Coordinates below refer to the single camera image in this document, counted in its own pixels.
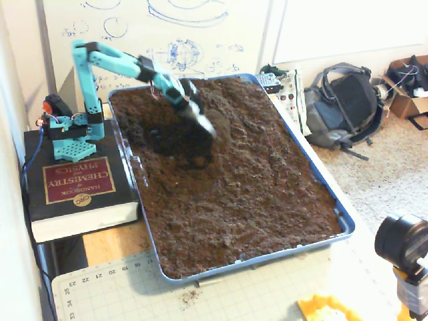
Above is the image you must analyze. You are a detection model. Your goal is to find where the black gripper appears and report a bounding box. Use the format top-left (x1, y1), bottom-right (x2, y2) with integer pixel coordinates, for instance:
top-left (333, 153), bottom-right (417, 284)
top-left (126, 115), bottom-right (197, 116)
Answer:
top-left (179, 79), bottom-right (219, 138)

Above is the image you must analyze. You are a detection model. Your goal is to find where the brown soil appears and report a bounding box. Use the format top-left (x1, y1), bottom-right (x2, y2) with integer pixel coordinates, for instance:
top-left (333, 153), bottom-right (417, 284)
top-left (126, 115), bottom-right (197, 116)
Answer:
top-left (109, 76), bottom-right (344, 280)

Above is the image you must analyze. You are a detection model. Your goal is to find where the whiteboard with blue drawings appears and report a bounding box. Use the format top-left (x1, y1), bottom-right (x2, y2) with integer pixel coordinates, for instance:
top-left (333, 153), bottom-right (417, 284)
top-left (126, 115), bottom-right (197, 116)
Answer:
top-left (42, 0), bottom-right (272, 103)

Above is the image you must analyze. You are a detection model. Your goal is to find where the white printed soil bag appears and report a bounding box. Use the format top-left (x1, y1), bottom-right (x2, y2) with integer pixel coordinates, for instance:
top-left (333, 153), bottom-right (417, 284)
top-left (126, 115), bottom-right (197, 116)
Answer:
top-left (257, 65), bottom-right (314, 136)

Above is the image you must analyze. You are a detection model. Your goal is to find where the grey black backpack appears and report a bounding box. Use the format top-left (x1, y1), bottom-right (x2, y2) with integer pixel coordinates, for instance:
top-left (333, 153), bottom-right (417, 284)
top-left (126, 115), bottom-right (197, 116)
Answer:
top-left (303, 62), bottom-right (386, 161)

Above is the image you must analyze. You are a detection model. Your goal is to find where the black chemistry physics handbook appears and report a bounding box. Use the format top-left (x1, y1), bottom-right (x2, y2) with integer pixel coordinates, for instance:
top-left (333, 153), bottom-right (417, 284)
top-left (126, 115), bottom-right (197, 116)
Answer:
top-left (23, 118), bottom-right (141, 243)

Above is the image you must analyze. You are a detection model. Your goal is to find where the blank white board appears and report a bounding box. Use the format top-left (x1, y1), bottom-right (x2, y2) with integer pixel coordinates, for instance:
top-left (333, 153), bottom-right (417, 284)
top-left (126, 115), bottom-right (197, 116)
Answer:
top-left (272, 0), bottom-right (428, 66)

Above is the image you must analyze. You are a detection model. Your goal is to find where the blue plastic tray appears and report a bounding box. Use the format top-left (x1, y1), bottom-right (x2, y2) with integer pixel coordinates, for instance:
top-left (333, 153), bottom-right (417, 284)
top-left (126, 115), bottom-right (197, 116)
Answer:
top-left (106, 72), bottom-right (356, 286)

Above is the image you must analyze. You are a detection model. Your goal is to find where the small white round object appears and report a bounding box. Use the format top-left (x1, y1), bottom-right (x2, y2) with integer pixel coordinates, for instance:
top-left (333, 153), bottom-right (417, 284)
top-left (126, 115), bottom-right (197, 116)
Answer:
top-left (372, 83), bottom-right (392, 101)

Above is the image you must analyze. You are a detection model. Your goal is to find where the pale green cutting mat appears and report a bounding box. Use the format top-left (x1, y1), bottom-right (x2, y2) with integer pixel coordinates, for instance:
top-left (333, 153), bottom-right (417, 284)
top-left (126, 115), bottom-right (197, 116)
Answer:
top-left (51, 247), bottom-right (402, 321)

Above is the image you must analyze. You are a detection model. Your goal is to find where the brown cardboard box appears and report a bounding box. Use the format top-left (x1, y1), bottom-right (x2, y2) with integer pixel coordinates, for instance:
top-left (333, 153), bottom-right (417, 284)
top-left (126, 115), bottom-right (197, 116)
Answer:
top-left (381, 55), bottom-right (428, 120)

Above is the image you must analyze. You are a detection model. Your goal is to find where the yellow plastic part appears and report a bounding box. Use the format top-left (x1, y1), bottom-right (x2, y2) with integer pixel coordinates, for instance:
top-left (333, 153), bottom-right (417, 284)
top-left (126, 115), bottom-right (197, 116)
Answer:
top-left (297, 293), bottom-right (364, 321)

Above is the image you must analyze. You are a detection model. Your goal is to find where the blue usb cable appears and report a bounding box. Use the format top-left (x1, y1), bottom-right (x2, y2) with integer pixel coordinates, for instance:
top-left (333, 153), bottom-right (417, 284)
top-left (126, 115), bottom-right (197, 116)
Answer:
top-left (20, 128), bottom-right (46, 190)

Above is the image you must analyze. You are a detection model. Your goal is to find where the black power cable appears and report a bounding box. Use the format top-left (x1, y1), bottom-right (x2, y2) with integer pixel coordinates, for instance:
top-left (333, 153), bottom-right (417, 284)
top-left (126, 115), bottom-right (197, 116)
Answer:
top-left (19, 160), bottom-right (58, 321)

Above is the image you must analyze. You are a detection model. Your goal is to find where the black round camera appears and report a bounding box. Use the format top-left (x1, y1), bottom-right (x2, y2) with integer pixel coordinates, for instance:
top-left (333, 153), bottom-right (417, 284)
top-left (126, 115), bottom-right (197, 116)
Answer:
top-left (374, 213), bottom-right (428, 278)

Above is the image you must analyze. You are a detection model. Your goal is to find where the yellow camera stand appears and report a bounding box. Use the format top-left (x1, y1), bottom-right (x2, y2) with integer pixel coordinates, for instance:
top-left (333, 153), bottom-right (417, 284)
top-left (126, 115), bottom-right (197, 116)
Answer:
top-left (393, 267), bottom-right (428, 321)

